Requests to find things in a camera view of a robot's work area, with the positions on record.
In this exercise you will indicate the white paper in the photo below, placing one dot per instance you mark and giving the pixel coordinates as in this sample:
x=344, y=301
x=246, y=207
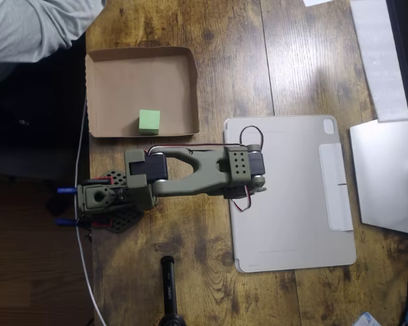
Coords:
x=314, y=2

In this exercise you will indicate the black tripod pole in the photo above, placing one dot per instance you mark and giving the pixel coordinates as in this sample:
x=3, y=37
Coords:
x=170, y=288

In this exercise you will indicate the person in grey shirt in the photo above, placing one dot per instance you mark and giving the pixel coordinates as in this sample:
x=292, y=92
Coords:
x=20, y=27

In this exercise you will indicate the silver monitor stand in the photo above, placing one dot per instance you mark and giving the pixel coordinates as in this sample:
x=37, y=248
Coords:
x=381, y=176

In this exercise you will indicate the green foam cube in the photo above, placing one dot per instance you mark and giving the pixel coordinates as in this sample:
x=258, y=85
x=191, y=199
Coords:
x=149, y=120

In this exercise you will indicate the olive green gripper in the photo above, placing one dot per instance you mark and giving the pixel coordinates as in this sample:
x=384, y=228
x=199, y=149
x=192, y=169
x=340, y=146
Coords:
x=232, y=194

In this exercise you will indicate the brown cardboard tray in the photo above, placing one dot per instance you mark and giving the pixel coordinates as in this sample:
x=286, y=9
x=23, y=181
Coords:
x=139, y=78

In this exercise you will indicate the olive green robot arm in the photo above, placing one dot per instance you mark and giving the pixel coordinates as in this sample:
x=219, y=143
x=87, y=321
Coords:
x=239, y=163

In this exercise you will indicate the grey foam sheet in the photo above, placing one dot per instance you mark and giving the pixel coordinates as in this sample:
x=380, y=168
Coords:
x=374, y=61

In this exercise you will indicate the tablet in beige case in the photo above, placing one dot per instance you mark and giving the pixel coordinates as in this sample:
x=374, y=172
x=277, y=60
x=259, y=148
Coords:
x=292, y=203

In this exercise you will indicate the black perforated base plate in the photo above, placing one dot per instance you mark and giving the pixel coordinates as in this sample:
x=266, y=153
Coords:
x=126, y=220

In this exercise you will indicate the white blue packet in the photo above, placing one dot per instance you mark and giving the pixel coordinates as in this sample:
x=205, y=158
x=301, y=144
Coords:
x=367, y=320

